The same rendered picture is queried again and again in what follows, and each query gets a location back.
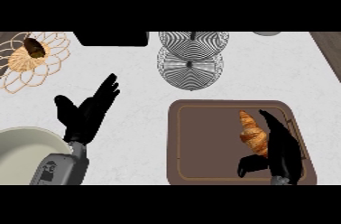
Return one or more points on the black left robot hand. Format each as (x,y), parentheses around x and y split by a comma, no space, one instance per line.
(86,113)

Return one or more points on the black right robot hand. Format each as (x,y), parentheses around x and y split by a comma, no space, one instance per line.
(280,143)

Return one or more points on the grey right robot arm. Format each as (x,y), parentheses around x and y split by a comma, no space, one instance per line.
(281,180)

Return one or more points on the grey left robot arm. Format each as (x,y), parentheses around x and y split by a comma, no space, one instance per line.
(63,167)

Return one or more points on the golden brown croissant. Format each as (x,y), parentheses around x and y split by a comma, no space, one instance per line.
(253,134)

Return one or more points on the brown rectangular tray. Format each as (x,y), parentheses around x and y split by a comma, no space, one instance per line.
(209,143)

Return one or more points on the pale cream round bowl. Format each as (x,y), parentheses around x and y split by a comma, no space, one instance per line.
(23,155)

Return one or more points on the dark brown oval item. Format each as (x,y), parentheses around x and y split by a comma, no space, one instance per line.
(34,48)

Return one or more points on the black rectangular appliance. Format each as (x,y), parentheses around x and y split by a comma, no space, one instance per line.
(111,38)

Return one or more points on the dark brown wooden surface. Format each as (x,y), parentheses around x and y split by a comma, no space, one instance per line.
(330,48)

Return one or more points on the pale grey round object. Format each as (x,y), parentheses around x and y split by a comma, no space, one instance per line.
(268,33)

